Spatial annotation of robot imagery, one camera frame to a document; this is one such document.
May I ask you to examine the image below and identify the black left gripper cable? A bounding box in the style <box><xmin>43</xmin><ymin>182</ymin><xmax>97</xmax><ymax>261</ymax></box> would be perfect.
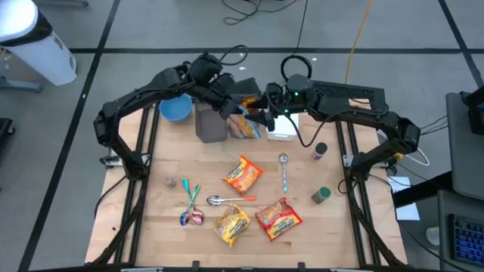
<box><xmin>218</xmin><ymin>44</ymin><xmax>250</xmax><ymax>67</ymax></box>

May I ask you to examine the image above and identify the red ramen packet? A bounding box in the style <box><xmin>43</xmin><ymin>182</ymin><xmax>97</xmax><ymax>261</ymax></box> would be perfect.
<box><xmin>254</xmin><ymin>196</ymin><xmax>304</xmax><ymax>243</ymax></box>

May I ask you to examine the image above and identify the white trash can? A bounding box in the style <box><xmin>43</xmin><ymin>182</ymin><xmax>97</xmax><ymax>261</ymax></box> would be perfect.
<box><xmin>0</xmin><ymin>0</ymin><xmax>78</xmax><ymax>87</ymax></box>

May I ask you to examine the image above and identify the purple lid spice jar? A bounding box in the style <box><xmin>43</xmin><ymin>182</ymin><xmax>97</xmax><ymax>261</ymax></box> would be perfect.
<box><xmin>310</xmin><ymin>142</ymin><xmax>328</xmax><ymax>162</ymax></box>

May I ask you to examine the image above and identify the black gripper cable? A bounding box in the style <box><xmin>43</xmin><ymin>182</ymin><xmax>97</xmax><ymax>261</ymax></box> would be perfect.
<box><xmin>218</xmin><ymin>44</ymin><xmax>250</xmax><ymax>67</ymax></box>
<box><xmin>289</xmin><ymin>111</ymin><xmax>341</xmax><ymax>149</ymax></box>

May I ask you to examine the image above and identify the grey monitor back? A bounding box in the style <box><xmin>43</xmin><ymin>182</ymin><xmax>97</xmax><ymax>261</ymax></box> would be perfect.
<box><xmin>445</xmin><ymin>91</ymin><xmax>484</xmax><ymax>201</ymax></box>

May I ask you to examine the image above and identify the iridescent spoon pink bowl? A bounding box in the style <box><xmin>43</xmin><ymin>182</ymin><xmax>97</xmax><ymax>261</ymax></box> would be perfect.
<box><xmin>181</xmin><ymin>177</ymin><xmax>205</xmax><ymax>226</ymax></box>

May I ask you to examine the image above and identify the white paper sheet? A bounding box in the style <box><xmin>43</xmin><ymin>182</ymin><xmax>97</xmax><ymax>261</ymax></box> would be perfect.
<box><xmin>387</xmin><ymin>176</ymin><xmax>420</xmax><ymax>222</ymax></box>

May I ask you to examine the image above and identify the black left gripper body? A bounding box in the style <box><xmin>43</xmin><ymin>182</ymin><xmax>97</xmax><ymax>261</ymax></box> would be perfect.
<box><xmin>211</xmin><ymin>72</ymin><xmax>243</xmax><ymax>105</ymax></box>

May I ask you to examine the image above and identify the black wedge stand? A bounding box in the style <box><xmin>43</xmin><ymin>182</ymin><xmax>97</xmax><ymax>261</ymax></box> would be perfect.
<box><xmin>234</xmin><ymin>77</ymin><xmax>262</xmax><ymax>96</ymax></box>

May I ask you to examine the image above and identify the iridescent spoon blue bowl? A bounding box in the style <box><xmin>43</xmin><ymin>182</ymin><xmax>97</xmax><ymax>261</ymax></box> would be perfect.
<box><xmin>179</xmin><ymin>184</ymin><xmax>201</xmax><ymax>227</ymax></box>

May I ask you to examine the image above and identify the orange ramen packet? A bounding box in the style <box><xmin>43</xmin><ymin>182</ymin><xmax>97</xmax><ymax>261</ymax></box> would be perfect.
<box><xmin>222</xmin><ymin>155</ymin><xmax>264</xmax><ymax>195</ymax></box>

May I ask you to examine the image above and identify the white plastic bin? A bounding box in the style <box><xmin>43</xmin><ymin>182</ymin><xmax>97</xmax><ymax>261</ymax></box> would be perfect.
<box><xmin>265</xmin><ymin>113</ymin><xmax>300</xmax><ymax>142</ymax></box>

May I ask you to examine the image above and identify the black blue device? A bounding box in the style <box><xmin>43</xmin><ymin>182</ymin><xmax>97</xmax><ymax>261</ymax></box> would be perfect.
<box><xmin>460</xmin><ymin>85</ymin><xmax>484</xmax><ymax>136</ymax></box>

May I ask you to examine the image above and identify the yellow cable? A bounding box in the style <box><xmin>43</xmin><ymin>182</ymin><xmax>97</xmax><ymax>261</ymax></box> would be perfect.
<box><xmin>343</xmin><ymin>0</ymin><xmax>374</xmax><ymax>85</ymax></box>

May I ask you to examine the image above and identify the silver spoon orange handle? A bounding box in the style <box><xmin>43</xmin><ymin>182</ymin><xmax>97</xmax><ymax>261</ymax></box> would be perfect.
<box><xmin>206</xmin><ymin>194</ymin><xmax>257</xmax><ymax>207</ymax></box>

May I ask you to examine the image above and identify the black floor cable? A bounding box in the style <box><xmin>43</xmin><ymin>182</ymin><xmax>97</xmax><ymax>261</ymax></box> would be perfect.
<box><xmin>221</xmin><ymin>0</ymin><xmax>299</xmax><ymax>26</ymax></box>

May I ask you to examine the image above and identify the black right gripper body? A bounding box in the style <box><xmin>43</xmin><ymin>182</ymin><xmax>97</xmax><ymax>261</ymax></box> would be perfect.
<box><xmin>264</xmin><ymin>82</ymin><xmax>294</xmax><ymax>115</ymax></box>

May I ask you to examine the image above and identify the green lid spice jar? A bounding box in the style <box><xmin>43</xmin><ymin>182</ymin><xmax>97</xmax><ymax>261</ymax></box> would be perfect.
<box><xmin>311</xmin><ymin>186</ymin><xmax>332</xmax><ymax>206</ymax></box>

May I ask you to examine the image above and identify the silver spoon teal handle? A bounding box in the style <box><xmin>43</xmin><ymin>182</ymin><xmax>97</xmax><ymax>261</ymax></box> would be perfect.
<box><xmin>278</xmin><ymin>152</ymin><xmax>290</xmax><ymax>194</ymax></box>

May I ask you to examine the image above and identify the black coiled cable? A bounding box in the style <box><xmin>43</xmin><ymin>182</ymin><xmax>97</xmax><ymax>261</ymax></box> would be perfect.
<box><xmin>280</xmin><ymin>0</ymin><xmax>313</xmax><ymax>82</ymax></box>

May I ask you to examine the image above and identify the backlit keyboard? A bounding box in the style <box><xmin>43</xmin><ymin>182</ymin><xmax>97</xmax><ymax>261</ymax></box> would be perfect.
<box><xmin>448</xmin><ymin>213</ymin><xmax>484</xmax><ymax>267</ymax></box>

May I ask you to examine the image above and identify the blue-edged ramen packet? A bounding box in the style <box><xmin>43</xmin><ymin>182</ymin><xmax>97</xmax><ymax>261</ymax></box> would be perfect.
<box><xmin>228</xmin><ymin>112</ymin><xmax>262</xmax><ymax>139</ymax></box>

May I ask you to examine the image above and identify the yellow ramen packet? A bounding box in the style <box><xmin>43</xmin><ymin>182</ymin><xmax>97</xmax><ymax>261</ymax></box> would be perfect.
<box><xmin>212</xmin><ymin>203</ymin><xmax>252</xmax><ymax>249</ymax></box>

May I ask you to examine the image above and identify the white computer mouse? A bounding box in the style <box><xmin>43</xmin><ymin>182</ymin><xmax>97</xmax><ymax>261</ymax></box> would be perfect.
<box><xmin>426</xmin><ymin>226</ymin><xmax>442</xmax><ymax>246</ymax></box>

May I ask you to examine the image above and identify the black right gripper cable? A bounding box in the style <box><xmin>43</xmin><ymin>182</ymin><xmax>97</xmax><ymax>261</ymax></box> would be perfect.
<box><xmin>289</xmin><ymin>111</ymin><xmax>341</xmax><ymax>149</ymax></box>

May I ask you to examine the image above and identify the black computer case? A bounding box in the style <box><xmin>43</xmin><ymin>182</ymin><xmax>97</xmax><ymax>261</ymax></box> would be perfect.
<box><xmin>312</xmin><ymin>81</ymin><xmax>387</xmax><ymax>114</ymax></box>

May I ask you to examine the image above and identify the grey plastic bin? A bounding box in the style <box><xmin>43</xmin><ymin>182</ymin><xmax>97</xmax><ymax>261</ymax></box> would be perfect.
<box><xmin>194</xmin><ymin>101</ymin><xmax>229</xmax><ymax>144</ymax></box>

